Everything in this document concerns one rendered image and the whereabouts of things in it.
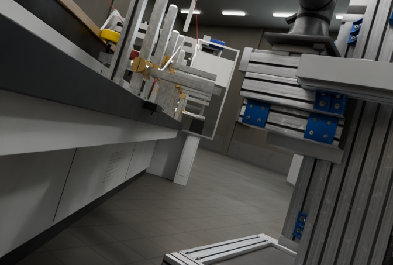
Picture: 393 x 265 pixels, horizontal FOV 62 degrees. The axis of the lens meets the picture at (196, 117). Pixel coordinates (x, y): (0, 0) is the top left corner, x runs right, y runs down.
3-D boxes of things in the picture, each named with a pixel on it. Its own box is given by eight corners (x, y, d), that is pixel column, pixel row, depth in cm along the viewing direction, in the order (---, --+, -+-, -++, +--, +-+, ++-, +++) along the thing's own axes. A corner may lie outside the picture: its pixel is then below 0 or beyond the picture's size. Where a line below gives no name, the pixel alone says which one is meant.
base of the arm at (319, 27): (331, 57, 116) (339, 30, 117) (321, 40, 104) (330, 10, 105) (291, 52, 125) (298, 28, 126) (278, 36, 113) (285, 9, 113)
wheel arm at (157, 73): (210, 96, 123) (213, 85, 123) (210, 95, 119) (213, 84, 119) (99, 63, 124) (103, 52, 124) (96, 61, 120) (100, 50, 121)
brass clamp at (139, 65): (151, 80, 127) (154, 68, 127) (145, 74, 113) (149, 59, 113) (135, 75, 127) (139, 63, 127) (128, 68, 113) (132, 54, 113)
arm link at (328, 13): (332, 29, 118) (342, -7, 118) (328, 11, 106) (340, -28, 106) (299, 26, 123) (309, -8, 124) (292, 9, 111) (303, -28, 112)
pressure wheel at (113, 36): (107, 64, 128) (116, 35, 128) (119, 65, 122) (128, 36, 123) (89, 56, 122) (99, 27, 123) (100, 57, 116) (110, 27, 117)
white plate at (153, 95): (153, 106, 152) (159, 85, 153) (143, 100, 126) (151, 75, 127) (152, 106, 152) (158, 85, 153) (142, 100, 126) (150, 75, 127)
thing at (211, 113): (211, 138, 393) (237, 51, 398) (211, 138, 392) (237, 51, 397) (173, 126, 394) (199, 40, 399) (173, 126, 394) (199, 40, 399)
